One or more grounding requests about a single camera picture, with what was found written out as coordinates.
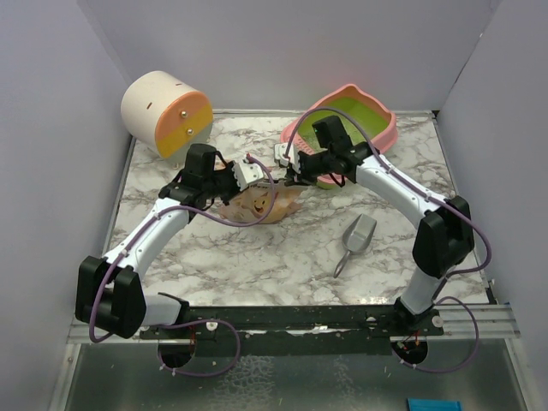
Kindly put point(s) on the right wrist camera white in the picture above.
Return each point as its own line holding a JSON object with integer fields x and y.
{"x": 286, "y": 155}

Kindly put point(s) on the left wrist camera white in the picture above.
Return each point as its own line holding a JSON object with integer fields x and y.
{"x": 247, "y": 174}

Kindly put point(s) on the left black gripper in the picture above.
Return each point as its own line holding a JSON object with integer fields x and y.
{"x": 229, "y": 169}

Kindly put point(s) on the grey metal scoop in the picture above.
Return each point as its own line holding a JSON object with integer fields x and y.
{"x": 355, "y": 240}

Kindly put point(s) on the green cat litter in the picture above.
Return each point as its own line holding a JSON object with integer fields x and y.
{"x": 369, "y": 120}

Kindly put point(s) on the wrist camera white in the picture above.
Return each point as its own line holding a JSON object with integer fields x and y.
{"x": 247, "y": 174}
{"x": 286, "y": 155}

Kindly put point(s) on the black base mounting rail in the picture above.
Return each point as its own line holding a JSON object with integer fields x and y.
{"x": 293, "y": 330}

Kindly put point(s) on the pink green litter box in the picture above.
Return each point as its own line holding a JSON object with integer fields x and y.
{"x": 326, "y": 144}

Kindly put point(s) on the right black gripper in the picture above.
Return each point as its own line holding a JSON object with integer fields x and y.
{"x": 300, "y": 178}

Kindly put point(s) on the beige cat litter bag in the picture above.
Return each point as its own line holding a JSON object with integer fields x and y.
{"x": 254, "y": 203}

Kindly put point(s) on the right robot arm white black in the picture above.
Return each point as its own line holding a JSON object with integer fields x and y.
{"x": 444, "y": 232}

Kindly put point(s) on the cream orange cylinder container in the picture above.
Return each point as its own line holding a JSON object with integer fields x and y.
{"x": 166, "y": 114}

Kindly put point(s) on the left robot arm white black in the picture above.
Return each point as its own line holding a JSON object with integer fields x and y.
{"x": 109, "y": 296}

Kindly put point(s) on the blue object at bottom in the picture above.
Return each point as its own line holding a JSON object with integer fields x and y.
{"x": 433, "y": 405}

